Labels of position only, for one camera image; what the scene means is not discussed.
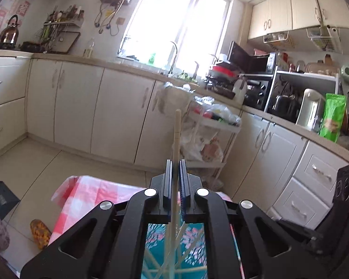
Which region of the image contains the white kitchen trolley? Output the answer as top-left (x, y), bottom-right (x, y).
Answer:
top-left (180, 96), bottom-right (242, 191)

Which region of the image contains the teal perforated plastic basket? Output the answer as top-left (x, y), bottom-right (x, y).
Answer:
top-left (140, 222), bottom-right (209, 279)

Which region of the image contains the red white checkered tablecloth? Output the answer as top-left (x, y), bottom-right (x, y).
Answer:
top-left (46, 174), bottom-right (245, 279)

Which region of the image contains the yellow patterned slipper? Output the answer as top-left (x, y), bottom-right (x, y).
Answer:
top-left (30, 219), bottom-right (51, 250)

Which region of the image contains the white thermos jug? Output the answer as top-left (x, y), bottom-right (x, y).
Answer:
top-left (296, 88), bottom-right (325, 133)

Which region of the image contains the green snack bag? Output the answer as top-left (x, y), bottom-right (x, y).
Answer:
top-left (319, 93), bottom-right (347, 142)

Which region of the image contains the black microwave oven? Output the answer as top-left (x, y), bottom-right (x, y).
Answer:
top-left (228, 41), bottom-right (277, 74)

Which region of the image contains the steel kettle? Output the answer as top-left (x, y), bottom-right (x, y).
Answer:
top-left (0, 14), bottom-right (19, 50)

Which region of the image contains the wall spice rack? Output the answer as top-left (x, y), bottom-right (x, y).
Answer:
top-left (39, 4), bottom-right (84, 54)

